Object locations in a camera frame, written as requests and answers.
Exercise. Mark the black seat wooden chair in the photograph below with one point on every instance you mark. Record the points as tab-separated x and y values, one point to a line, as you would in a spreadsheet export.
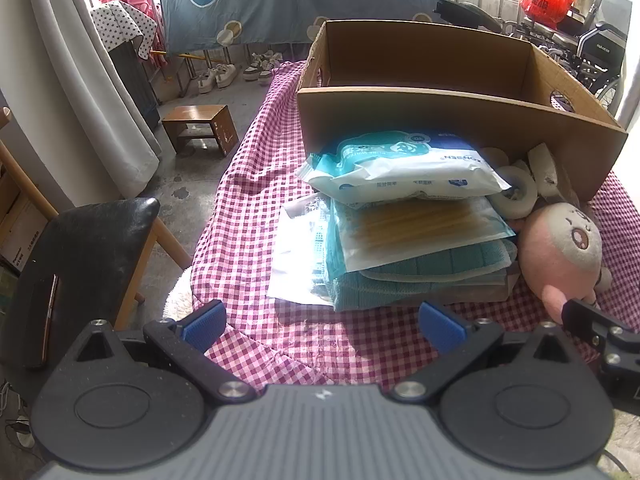
90	250

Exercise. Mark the grey white curtain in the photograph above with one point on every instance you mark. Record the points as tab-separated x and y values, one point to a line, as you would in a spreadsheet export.
75	110

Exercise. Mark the black padded seat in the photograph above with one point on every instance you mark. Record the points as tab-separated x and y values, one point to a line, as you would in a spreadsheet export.
465	12

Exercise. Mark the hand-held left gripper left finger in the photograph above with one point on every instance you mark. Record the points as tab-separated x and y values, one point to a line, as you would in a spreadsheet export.
204	324

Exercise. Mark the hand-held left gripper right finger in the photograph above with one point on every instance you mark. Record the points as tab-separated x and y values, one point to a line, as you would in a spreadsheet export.
441	329

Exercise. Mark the white dark sneaker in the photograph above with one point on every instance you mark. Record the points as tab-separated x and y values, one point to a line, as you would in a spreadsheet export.
270	67
252	67

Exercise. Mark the brown cardboard box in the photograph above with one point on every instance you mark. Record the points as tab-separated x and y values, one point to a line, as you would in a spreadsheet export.
400	115

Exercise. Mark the blue face mask pack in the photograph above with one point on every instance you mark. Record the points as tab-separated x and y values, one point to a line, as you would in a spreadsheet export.
300	260

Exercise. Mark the blue sheet with circles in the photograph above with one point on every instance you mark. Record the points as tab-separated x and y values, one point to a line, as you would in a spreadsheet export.
300	5

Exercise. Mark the dark cabinet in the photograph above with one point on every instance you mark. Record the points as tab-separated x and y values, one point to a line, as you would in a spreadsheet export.
135	85

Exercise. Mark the black wheelchair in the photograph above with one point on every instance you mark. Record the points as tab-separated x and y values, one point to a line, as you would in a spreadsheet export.
595	45

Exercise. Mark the white teal wet wipes pack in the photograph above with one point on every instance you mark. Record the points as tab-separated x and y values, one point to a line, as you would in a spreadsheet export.
410	170

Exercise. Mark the small brown wooden stool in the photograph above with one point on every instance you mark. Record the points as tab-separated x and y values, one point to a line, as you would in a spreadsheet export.
197	125

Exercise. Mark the yellow metal rack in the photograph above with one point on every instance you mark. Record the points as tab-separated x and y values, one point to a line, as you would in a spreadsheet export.
205	57

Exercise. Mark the teal cotton swab packet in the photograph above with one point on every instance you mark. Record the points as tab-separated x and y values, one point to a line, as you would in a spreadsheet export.
415	227

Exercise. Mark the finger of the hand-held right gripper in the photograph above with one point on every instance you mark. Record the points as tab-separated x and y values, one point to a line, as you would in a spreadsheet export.
587	322

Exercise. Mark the pink checkered tablecloth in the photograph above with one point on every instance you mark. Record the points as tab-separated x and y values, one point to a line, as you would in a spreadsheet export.
250	210

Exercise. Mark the dark smartphone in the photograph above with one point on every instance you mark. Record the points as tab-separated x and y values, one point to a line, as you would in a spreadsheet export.
49	320

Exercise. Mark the white polka dot cloth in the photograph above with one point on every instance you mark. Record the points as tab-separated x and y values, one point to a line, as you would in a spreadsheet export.
122	22

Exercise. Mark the teal checked towel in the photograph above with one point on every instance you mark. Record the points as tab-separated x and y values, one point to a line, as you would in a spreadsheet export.
425	272

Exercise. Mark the white platform shoe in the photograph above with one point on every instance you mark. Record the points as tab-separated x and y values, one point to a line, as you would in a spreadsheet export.
206	82
226	75

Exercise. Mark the brown storage cartons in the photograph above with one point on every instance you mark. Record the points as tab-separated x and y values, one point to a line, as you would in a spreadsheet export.
20	230

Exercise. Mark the pink plush toy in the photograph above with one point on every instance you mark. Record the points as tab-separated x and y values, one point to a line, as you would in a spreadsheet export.
550	260

